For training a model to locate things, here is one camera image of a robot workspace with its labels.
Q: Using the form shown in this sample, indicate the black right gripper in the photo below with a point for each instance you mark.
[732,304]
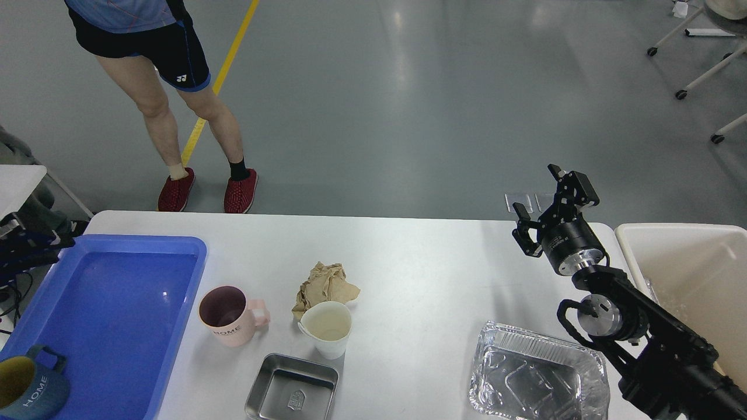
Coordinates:
[569,242]

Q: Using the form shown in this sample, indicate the small steel tray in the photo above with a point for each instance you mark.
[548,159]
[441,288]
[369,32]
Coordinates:
[287,387]

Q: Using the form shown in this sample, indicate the pink mug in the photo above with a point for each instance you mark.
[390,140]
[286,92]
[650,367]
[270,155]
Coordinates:
[231,317]

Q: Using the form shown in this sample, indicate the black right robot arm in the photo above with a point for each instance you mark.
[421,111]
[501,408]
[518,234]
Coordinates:
[667,370]

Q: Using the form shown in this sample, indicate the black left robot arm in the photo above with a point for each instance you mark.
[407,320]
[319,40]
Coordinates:
[26,243]

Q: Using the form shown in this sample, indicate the beige plastic bin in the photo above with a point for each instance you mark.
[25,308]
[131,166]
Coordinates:
[697,272]

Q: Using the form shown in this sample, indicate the aluminium foil tray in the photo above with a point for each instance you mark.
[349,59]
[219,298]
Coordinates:
[522,374]

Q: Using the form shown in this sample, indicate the crumpled brown paper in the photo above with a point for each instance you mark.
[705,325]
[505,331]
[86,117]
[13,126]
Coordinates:
[325,283]

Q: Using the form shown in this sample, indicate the white paper cup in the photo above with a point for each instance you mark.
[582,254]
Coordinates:
[328,325]

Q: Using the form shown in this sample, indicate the standing person in shorts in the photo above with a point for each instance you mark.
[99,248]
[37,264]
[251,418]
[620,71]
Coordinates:
[142,45]

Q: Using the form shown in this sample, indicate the blue plastic bin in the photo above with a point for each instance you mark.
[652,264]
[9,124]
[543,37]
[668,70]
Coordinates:
[116,307]

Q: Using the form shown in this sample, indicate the white side table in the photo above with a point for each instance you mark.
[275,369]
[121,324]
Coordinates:
[18,182]

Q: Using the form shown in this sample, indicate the dark blue yellow mug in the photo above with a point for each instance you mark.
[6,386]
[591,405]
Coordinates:
[33,385]

